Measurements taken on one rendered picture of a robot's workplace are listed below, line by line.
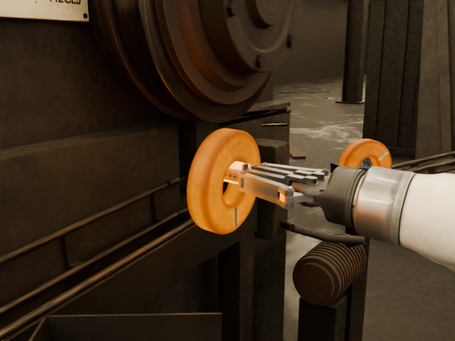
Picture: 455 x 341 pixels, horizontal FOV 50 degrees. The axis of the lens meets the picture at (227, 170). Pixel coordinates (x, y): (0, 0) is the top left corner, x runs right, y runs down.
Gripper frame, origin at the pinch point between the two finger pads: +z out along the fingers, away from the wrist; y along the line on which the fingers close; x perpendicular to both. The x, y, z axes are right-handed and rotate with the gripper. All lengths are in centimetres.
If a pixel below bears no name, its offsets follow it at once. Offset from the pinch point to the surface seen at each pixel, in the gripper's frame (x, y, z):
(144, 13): 21.9, -1.9, 14.5
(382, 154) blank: -10, 71, -4
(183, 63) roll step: 14.5, 4.9, 12.3
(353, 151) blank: -9, 63, 2
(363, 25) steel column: 44, 863, 266
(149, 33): 19.0, -1.0, 14.3
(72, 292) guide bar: -16.1, -18.6, 12.8
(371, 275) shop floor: -86, 151, 15
